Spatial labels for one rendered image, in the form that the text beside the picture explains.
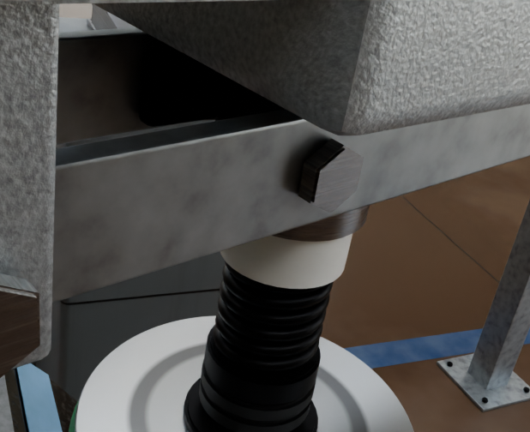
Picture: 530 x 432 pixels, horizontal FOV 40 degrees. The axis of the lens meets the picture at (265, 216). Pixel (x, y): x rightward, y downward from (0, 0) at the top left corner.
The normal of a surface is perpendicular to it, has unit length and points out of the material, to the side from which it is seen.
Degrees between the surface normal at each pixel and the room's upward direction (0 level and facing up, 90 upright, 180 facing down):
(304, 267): 90
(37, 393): 46
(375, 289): 0
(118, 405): 0
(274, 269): 90
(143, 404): 0
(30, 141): 90
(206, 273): 90
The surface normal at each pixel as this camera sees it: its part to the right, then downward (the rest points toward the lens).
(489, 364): -0.89, 0.08
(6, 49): 0.63, 0.44
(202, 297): 0.37, 0.48
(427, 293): 0.15, -0.88
